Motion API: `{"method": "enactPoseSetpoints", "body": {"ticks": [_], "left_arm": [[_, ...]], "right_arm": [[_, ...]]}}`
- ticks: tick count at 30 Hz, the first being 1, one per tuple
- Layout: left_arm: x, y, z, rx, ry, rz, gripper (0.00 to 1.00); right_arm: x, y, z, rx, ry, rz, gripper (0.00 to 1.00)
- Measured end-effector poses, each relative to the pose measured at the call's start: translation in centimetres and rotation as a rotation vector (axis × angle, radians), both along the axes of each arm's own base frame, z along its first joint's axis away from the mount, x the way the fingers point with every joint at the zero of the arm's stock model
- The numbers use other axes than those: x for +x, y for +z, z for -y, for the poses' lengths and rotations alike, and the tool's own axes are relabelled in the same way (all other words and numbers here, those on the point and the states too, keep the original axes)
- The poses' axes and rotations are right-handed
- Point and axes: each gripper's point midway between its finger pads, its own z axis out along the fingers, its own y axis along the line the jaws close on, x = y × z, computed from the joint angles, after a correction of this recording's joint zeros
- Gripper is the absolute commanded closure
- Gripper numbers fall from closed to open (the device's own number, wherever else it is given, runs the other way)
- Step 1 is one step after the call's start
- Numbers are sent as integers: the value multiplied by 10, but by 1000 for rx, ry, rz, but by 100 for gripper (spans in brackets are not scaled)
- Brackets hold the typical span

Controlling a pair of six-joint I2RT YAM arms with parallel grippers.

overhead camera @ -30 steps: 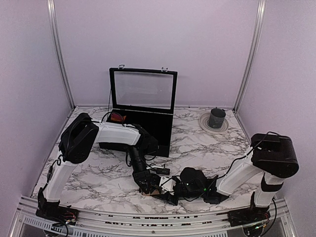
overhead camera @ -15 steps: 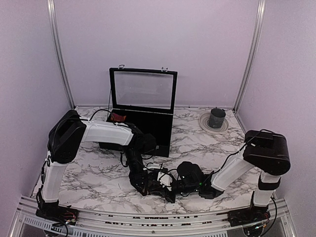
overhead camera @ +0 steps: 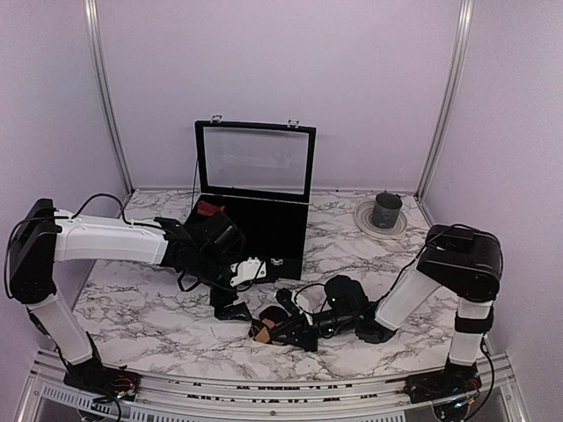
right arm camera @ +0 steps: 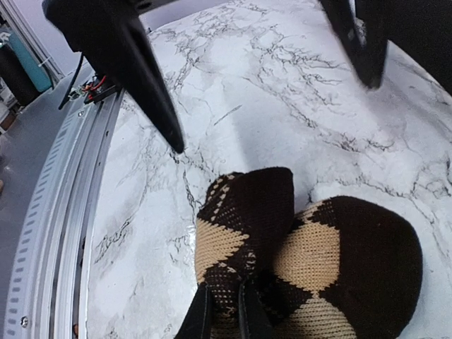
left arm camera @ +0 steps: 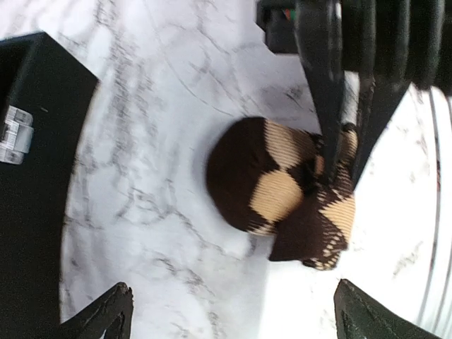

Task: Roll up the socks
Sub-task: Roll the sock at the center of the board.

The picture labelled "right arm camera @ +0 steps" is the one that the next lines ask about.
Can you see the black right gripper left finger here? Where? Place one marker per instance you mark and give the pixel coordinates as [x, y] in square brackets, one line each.
[198, 320]

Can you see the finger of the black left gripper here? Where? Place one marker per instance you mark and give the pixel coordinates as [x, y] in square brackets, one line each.
[363, 35]
[111, 36]

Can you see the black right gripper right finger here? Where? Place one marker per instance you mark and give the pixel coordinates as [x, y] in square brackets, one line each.
[253, 321]

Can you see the brown argyle sock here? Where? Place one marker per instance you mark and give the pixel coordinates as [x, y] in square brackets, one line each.
[342, 268]

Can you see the black display case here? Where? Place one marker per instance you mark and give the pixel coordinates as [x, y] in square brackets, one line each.
[422, 29]

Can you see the aluminium front rail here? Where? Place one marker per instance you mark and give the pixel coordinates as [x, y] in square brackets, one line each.
[42, 294]

